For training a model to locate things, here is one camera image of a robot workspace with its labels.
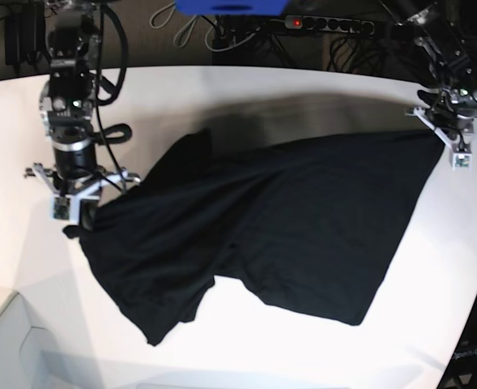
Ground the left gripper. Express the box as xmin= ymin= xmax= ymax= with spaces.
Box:
xmin=406 ymin=88 xmax=477 ymax=164

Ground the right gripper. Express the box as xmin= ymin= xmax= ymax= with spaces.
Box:
xmin=24 ymin=163 xmax=141 ymax=231

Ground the black t-shirt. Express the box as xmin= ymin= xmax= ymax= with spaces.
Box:
xmin=64 ymin=130 xmax=444 ymax=346

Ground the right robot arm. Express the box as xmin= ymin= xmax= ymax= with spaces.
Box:
xmin=24 ymin=1 xmax=140 ymax=229

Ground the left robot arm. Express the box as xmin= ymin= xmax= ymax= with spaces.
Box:
xmin=381 ymin=1 xmax=477 ymax=170

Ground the black power strip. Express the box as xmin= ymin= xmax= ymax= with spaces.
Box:
xmin=283 ymin=15 xmax=375 ymax=36

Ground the white bin bottom left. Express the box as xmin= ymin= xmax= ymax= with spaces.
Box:
xmin=0 ymin=295 xmax=104 ymax=388

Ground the black equipment box left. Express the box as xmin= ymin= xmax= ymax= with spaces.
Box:
xmin=4 ymin=1 xmax=46 ymax=67

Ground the blue box overhead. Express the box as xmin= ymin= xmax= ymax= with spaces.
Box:
xmin=175 ymin=0 xmax=288 ymax=15

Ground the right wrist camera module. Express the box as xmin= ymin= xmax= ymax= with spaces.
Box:
xmin=50 ymin=194 xmax=80 ymax=224

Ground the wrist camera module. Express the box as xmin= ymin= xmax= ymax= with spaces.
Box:
xmin=449 ymin=151 xmax=472 ymax=171
xmin=50 ymin=194 xmax=80 ymax=224

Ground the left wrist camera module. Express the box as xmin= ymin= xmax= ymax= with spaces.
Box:
xmin=449 ymin=151 xmax=472 ymax=171

